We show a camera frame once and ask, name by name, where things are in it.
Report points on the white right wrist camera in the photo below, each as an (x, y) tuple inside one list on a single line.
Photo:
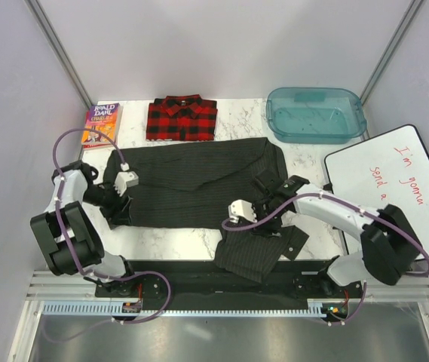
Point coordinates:
[(241, 209)]

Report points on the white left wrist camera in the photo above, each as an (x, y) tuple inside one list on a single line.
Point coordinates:
[(124, 180)]

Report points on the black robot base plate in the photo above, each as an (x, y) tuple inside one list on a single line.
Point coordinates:
[(202, 284)]

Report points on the whiteboard with red writing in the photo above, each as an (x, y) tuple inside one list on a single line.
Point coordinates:
[(392, 168)]

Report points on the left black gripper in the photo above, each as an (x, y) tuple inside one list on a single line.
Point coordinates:
[(117, 214)]

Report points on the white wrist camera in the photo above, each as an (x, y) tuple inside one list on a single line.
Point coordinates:
[(241, 209), (124, 180)]

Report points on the aluminium frame rail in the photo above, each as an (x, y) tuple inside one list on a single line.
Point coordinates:
[(45, 286)]

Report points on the teal transparent plastic bin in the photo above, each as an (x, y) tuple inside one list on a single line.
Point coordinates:
[(315, 115)]

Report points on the dark pinstriped long sleeve shirt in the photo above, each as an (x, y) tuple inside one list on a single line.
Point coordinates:
[(190, 186)]

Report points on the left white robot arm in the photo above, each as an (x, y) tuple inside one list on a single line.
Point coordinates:
[(67, 238)]

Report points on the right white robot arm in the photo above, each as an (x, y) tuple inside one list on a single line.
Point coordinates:
[(389, 245)]

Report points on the white slotted cable duct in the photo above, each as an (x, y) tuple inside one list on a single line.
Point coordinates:
[(123, 309)]

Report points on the red black plaid folded shirt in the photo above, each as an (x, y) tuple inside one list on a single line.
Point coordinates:
[(184, 118)]

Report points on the Roald Dahl paperback book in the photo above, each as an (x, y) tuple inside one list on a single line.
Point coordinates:
[(102, 123)]

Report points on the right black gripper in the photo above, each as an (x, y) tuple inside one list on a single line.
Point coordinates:
[(261, 227)]

